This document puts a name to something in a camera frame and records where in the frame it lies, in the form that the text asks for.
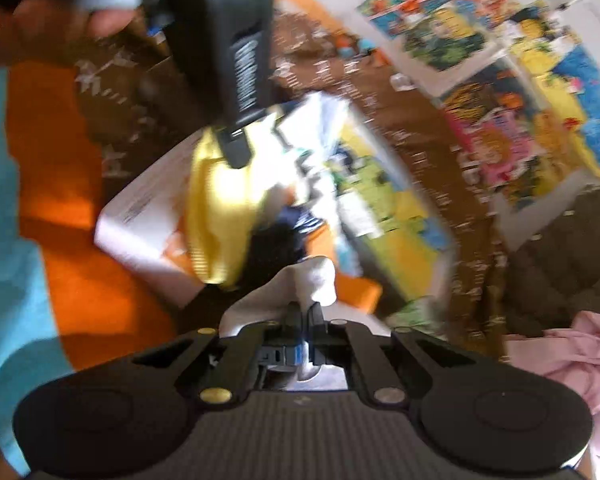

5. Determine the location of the brown printed blanket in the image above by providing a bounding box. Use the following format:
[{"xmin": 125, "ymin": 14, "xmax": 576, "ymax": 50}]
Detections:
[{"xmin": 75, "ymin": 5, "xmax": 512, "ymax": 361}]

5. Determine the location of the large yellow orange wall poster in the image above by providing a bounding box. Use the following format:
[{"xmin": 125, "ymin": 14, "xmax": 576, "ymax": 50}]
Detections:
[{"xmin": 440, "ymin": 57, "xmax": 593, "ymax": 213}]

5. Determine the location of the orange and white box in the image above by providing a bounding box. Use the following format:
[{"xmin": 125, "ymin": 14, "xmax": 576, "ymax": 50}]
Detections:
[{"xmin": 94, "ymin": 130, "xmax": 216, "ymax": 309}]

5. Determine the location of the white crumpled cloth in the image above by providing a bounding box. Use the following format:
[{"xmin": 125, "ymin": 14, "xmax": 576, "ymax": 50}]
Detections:
[{"xmin": 275, "ymin": 92, "xmax": 354, "ymax": 207}]

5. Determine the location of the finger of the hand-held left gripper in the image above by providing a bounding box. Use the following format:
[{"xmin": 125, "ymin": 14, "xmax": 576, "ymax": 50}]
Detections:
[{"xmin": 215, "ymin": 121, "xmax": 257, "ymax": 171}]

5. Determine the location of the grey tray with printed base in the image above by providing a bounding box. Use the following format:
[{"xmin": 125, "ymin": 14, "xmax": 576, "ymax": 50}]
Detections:
[{"xmin": 275, "ymin": 94, "xmax": 457, "ymax": 322}]

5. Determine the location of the white sock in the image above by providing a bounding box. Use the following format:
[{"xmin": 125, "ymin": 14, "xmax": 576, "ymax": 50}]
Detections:
[{"xmin": 220, "ymin": 255, "xmax": 338, "ymax": 337}]

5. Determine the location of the yellow and blue wall poster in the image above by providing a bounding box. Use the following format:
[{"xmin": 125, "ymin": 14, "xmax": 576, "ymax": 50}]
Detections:
[{"xmin": 507, "ymin": 4, "xmax": 600, "ymax": 183}]

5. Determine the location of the green blond character wall poster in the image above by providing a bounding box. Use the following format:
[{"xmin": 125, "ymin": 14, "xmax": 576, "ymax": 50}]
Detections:
[{"xmin": 404, "ymin": 4, "xmax": 501, "ymax": 74}]

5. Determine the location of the pink cloth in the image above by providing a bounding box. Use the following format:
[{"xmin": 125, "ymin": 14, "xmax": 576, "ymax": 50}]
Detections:
[{"xmin": 504, "ymin": 299, "xmax": 600, "ymax": 413}]

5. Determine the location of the dark blue sock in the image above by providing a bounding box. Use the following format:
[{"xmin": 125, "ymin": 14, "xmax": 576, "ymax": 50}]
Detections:
[{"xmin": 250, "ymin": 205, "xmax": 327, "ymax": 267}]

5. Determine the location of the orange-haired character wall poster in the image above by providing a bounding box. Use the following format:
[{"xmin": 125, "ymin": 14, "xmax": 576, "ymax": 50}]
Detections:
[{"xmin": 357, "ymin": 0, "xmax": 443, "ymax": 33}]

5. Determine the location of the person's left hand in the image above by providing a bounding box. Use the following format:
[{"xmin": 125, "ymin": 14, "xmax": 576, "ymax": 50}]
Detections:
[{"xmin": 0, "ymin": 0, "xmax": 146, "ymax": 80}]

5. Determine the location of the pink character wall poster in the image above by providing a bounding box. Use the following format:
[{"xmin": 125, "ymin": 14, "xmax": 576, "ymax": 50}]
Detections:
[{"xmin": 459, "ymin": 109, "xmax": 537, "ymax": 188}]

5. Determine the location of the orange and blue blanket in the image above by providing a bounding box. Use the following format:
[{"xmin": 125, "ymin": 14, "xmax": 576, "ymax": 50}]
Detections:
[{"xmin": 0, "ymin": 60, "xmax": 221, "ymax": 467}]

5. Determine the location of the yellow cloth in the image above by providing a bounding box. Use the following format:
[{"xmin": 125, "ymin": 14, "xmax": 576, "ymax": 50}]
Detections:
[{"xmin": 186, "ymin": 127, "xmax": 281, "ymax": 289}]

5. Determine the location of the dark quilted jacket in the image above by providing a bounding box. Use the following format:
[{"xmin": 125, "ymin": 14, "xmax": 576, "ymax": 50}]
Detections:
[{"xmin": 500, "ymin": 184, "xmax": 600, "ymax": 342}]

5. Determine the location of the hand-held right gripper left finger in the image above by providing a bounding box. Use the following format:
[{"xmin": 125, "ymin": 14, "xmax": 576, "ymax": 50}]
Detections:
[{"xmin": 130, "ymin": 302, "xmax": 305, "ymax": 407}]

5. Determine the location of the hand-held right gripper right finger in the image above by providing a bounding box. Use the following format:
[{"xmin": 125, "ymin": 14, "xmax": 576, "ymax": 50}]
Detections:
[{"xmin": 307, "ymin": 305, "xmax": 477, "ymax": 407}]

